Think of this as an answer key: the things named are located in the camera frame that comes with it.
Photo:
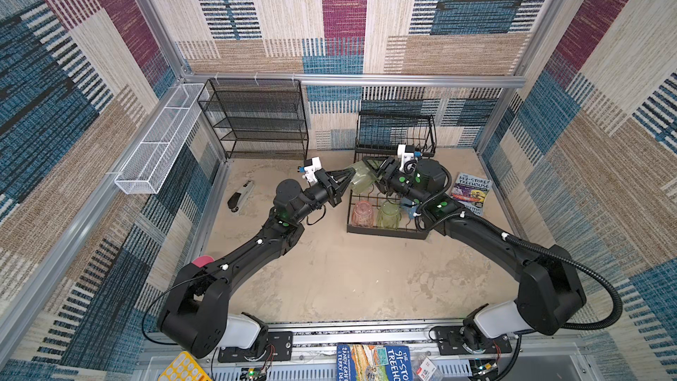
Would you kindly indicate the black mesh shelf unit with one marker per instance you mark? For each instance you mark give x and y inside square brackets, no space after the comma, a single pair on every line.
[257,118]

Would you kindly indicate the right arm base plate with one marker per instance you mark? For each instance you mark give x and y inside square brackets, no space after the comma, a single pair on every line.
[451,342]

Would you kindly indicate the black wire dish rack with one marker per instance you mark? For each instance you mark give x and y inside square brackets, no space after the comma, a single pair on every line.
[388,146]

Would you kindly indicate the black white stapler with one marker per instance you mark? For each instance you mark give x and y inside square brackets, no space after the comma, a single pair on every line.
[237,201]

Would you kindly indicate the blue white ceramic mug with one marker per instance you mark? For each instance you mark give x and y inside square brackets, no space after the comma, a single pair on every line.
[409,207]

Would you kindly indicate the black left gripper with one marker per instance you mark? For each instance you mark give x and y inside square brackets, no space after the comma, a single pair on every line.
[327,183]

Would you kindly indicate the small clear packet with label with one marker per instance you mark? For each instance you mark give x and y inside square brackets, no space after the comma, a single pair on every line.
[427,370]

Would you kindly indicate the yellow perforated tray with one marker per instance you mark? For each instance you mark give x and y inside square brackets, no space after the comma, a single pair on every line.
[184,368]

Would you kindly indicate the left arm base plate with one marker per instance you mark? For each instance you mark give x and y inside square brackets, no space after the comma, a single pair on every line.
[275,345]

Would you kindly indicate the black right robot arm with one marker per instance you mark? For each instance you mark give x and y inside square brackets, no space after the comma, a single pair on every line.
[550,292]

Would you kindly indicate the green plastic cup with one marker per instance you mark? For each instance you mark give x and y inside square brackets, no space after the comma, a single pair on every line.
[365,176]
[389,215]

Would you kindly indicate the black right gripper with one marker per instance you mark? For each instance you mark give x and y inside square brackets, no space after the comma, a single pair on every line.
[390,176]

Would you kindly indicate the treehouse paperback book on table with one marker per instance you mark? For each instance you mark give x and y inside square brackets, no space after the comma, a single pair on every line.
[471,191]

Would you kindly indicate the white wire wall basket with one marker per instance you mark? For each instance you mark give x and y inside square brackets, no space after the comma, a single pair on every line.
[153,158]

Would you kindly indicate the treehouse book at front edge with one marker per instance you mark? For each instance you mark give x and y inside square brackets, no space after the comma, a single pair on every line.
[366,362]

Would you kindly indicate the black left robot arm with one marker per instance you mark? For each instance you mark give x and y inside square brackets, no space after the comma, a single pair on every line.
[195,312]

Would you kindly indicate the pink translucent plastic cup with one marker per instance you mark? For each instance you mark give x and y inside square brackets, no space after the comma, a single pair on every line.
[362,214]

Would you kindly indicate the opaque pink plastic cup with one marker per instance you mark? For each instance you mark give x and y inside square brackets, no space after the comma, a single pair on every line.
[202,261]

